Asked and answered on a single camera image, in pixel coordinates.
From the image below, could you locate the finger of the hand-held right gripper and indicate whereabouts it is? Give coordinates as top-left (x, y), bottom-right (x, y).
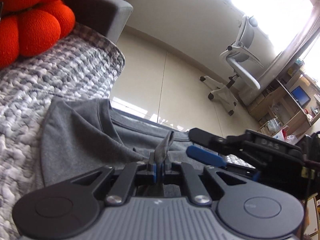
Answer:
top-left (186, 145), bottom-right (261, 181)
top-left (188, 127), bottom-right (251, 155)

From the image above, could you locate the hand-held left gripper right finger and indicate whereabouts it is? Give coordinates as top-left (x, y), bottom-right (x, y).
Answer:
top-left (159, 158), bottom-right (247, 205)

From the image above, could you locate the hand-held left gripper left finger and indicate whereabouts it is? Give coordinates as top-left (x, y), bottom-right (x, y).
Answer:
top-left (71, 154), bottom-right (159, 206)

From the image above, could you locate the gray t-shirt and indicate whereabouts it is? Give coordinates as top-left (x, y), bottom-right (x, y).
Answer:
top-left (37, 97), bottom-right (251, 198)

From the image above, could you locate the white cardboard box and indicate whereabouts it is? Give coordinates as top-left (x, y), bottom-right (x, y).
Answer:
top-left (272, 126), bottom-right (288, 141)

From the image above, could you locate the clear plastic bag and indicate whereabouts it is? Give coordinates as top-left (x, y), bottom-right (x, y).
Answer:
top-left (266, 118), bottom-right (283, 135)

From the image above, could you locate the wooden desk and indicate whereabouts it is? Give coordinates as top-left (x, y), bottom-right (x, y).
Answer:
top-left (246, 60), bottom-right (320, 141)

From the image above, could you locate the laptop with blue screen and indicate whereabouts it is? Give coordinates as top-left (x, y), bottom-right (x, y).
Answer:
top-left (290, 86), bottom-right (311, 107)

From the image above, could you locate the white gray office chair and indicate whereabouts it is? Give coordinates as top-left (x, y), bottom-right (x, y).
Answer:
top-left (199, 15), bottom-right (265, 116)

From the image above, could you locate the light gray curtain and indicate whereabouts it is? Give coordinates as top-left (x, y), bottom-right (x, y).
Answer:
top-left (237, 2), bottom-right (320, 106)

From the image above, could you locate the gray white quilted blanket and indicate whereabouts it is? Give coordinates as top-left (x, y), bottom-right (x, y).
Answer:
top-left (0, 21), bottom-right (251, 240)

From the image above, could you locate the dark gray sofa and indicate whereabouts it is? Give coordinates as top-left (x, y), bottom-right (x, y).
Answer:
top-left (63, 0), bottom-right (134, 46)

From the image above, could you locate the orange flower cushion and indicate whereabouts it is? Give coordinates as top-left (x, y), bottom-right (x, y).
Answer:
top-left (0, 0), bottom-right (92, 70)

